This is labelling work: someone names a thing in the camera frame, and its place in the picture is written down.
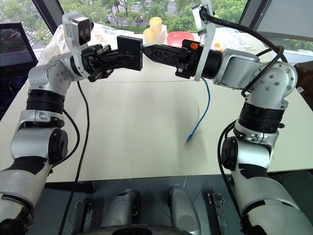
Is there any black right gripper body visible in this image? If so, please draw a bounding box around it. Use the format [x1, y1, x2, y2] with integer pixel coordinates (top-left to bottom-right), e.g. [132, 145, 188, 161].
[175, 39, 204, 80]

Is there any thin black power cable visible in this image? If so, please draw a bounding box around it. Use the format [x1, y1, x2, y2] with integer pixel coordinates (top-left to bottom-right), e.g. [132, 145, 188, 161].
[57, 80, 90, 235]

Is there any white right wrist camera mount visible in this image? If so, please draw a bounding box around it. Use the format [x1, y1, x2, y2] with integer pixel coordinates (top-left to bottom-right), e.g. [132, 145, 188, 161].
[192, 0, 217, 82]

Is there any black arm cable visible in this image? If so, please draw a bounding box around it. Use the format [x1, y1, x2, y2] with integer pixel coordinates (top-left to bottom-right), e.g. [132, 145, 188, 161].
[200, 11, 289, 221]
[50, 109, 81, 172]

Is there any small black box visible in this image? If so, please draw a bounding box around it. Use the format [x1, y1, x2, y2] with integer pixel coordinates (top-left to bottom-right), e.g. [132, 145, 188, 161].
[116, 35, 144, 71]

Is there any black window frame post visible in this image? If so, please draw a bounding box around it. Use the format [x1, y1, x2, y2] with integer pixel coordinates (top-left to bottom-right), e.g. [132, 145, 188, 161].
[238, 0, 273, 27]
[31, 0, 66, 35]

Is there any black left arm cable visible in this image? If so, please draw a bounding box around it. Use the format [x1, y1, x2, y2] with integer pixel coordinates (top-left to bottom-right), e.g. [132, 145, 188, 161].
[50, 109, 81, 172]

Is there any blue Ethernet cable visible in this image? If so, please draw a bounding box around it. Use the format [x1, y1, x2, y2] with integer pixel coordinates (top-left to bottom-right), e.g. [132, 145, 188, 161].
[140, 45, 211, 145]

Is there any metal table leg bracket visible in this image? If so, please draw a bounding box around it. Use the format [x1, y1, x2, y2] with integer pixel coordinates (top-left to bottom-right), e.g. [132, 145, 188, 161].
[73, 199, 93, 233]
[207, 192, 232, 235]

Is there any black mesh chair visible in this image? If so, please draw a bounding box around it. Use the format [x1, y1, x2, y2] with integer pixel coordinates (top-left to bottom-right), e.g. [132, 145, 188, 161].
[0, 21, 38, 67]

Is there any clear plastic bag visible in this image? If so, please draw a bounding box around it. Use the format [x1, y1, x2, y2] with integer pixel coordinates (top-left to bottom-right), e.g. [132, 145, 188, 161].
[40, 24, 74, 61]
[90, 23, 143, 47]

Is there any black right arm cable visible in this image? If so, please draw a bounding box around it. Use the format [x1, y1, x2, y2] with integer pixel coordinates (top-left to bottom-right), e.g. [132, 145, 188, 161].
[200, 11, 289, 221]

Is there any black table frame bar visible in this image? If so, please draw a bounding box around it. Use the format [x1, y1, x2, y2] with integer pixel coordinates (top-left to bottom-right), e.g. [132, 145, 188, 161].
[45, 181, 96, 194]

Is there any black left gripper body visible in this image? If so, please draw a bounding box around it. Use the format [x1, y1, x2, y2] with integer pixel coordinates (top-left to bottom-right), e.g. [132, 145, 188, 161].
[80, 44, 114, 83]

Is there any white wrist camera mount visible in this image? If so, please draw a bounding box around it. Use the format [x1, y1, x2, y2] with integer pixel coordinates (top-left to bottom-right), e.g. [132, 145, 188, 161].
[62, 12, 95, 80]
[192, 0, 217, 82]

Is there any dark brown object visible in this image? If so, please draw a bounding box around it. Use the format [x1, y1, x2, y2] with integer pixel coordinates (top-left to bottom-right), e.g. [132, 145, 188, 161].
[293, 61, 313, 98]

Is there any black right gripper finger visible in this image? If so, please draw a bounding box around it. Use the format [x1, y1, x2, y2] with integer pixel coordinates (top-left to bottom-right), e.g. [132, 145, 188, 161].
[151, 44, 184, 50]
[146, 47, 188, 68]

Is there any yellow plastic container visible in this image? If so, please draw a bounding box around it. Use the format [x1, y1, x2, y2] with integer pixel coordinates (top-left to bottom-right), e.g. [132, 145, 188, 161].
[149, 16, 169, 37]
[143, 27, 157, 45]

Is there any red plastic bowl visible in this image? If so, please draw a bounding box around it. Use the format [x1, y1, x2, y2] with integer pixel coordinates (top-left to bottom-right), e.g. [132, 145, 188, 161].
[167, 31, 196, 47]

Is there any black rounded robot waist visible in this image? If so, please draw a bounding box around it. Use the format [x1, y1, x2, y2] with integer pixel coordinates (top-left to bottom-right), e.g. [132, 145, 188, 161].
[83, 225, 196, 235]

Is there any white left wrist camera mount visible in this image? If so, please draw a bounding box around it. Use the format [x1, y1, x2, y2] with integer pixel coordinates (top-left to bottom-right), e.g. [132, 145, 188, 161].
[62, 12, 95, 80]

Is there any grey rounded robot leg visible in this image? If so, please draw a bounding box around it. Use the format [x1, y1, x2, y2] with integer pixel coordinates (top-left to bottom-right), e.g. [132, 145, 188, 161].
[101, 188, 141, 228]
[168, 185, 202, 235]

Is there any clear plastic packaging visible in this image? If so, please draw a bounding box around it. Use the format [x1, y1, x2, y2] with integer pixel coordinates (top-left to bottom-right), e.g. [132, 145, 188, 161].
[220, 29, 258, 50]

